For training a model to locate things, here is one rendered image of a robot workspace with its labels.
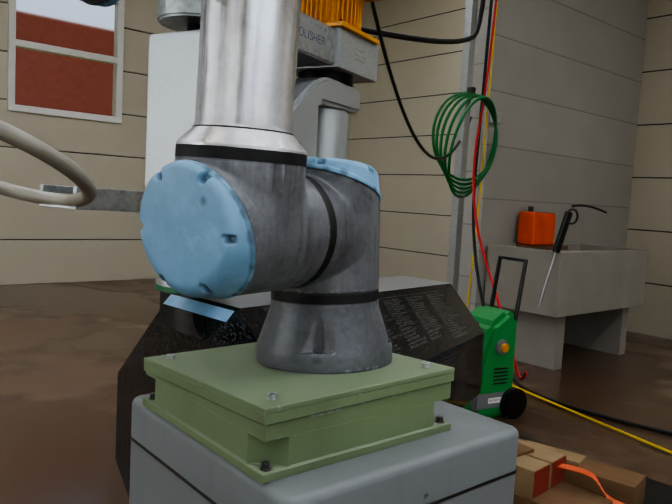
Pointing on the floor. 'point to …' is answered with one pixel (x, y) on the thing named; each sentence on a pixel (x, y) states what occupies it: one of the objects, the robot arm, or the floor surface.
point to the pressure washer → (499, 356)
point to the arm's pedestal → (365, 493)
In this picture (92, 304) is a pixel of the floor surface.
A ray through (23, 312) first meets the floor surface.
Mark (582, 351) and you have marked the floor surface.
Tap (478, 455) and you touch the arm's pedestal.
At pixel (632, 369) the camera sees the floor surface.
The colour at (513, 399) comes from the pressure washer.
